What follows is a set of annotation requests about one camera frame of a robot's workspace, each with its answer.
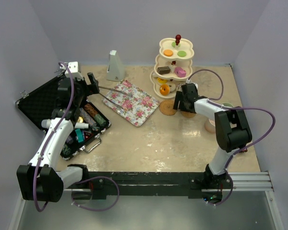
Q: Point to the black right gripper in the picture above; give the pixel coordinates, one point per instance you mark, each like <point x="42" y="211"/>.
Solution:
<point x="180" y="97"/>

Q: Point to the orange poker chip stack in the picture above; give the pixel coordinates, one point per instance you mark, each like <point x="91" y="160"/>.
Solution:
<point x="90" y="110"/>

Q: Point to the orange macaron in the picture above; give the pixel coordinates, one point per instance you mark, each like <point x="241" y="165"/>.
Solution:
<point x="168" y="53"/>

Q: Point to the chocolate striped cake bar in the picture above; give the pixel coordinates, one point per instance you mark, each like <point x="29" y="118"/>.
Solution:
<point x="163" y="70"/>

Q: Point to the green cup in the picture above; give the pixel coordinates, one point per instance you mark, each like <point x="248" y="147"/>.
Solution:
<point x="227" y="105"/>

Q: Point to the woven coaster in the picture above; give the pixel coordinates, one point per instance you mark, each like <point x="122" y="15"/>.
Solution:
<point x="166" y="107"/>
<point x="187" y="114"/>

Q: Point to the floral serving tray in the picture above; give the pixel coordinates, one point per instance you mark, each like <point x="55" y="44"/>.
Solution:
<point x="136" y="109"/>

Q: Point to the black open case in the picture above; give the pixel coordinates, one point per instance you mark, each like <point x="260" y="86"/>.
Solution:
<point x="39" y="105"/>

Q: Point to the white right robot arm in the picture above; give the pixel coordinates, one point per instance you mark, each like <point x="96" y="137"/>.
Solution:
<point x="231" y="125"/>

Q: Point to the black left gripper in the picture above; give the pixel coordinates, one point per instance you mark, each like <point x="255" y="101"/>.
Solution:
<point x="91" y="88"/>

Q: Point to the cream plain donut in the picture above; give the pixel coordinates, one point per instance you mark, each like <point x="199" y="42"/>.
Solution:
<point x="172" y="86"/>

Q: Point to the pink cake slice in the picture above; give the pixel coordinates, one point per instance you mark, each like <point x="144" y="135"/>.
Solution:
<point x="180" y="72"/>

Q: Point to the grey metronome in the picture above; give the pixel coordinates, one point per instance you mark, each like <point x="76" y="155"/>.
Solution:
<point x="115" y="70"/>

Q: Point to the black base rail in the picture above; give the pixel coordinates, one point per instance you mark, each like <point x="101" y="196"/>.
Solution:
<point x="194" y="185"/>

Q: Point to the green poker chip stack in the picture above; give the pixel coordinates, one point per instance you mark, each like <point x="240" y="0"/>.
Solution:
<point x="100" y="120"/>

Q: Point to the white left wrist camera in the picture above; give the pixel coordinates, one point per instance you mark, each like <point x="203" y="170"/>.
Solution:
<point x="75" y="69"/>

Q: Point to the metal tongs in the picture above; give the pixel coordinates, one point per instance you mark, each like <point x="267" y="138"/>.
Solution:
<point x="114" y="95"/>

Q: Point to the cream three-tier dessert stand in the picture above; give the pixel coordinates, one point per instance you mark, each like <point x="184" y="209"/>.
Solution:
<point x="161" y="60"/>

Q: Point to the yellow glazed donut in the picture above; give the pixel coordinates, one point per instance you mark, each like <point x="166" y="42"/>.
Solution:
<point x="161" y="81"/>

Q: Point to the white small bottle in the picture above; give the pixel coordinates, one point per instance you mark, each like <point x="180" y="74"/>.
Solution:
<point x="81" y="126"/>

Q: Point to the pink cup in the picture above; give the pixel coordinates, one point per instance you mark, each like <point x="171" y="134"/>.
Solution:
<point x="210" y="126"/>

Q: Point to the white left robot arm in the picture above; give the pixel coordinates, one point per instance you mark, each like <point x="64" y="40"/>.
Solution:
<point x="38" y="180"/>

